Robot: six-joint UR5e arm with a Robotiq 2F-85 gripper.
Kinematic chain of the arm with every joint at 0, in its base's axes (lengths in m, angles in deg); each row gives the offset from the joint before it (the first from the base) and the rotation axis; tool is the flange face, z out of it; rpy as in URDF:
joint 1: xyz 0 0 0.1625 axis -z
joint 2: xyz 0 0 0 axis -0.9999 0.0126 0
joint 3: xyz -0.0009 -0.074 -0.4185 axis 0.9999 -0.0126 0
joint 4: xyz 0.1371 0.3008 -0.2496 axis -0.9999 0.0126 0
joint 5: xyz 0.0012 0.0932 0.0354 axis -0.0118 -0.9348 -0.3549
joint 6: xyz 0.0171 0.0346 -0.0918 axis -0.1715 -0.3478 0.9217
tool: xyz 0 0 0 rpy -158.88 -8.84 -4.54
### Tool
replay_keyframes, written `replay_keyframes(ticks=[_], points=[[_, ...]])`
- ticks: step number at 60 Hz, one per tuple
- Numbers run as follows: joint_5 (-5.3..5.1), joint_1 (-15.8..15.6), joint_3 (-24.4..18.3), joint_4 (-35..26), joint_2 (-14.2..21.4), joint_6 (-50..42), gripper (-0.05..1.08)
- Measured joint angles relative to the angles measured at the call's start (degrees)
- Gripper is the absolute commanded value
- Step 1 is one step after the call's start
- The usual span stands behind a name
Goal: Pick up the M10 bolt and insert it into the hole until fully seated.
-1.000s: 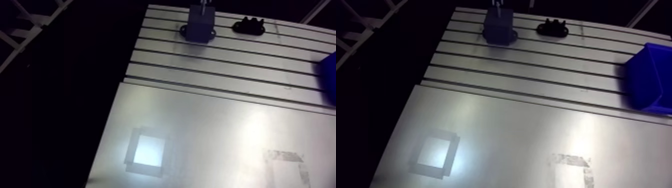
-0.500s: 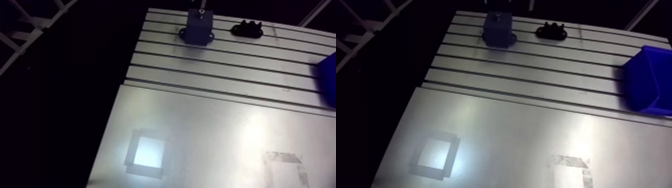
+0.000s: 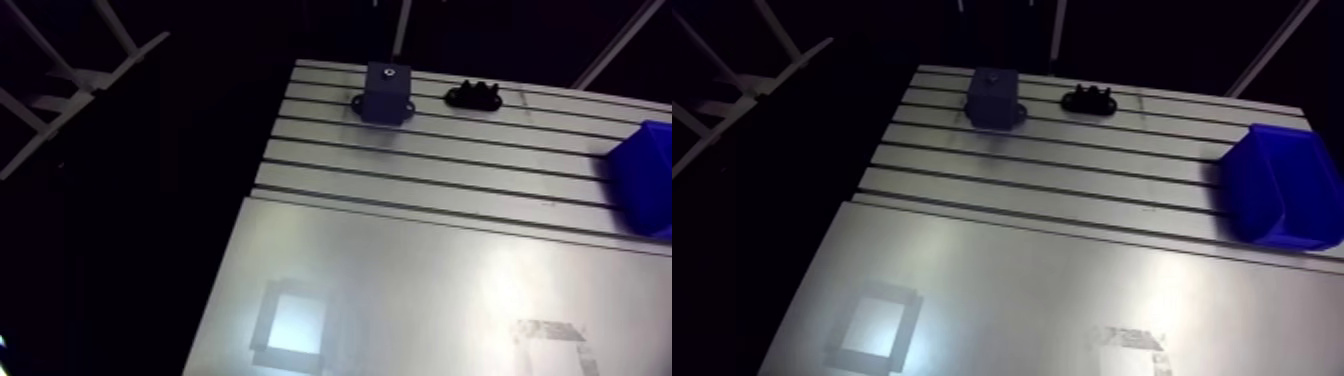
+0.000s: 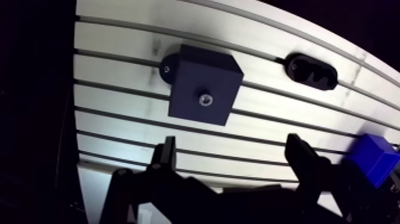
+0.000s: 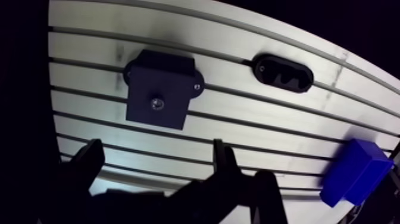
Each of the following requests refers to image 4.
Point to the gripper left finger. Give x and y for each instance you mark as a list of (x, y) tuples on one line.
[(162, 175)]

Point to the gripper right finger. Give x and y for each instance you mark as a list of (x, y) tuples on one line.
[(304, 165)]

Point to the steel bolt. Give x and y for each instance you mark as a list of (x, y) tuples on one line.
[(206, 99)]

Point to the blue bin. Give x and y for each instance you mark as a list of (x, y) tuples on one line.
[(373, 158)]

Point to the black oval holder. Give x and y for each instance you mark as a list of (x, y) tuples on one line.
[(311, 72)]

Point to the dark blue-grey block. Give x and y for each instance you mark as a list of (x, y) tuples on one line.
[(203, 83)]

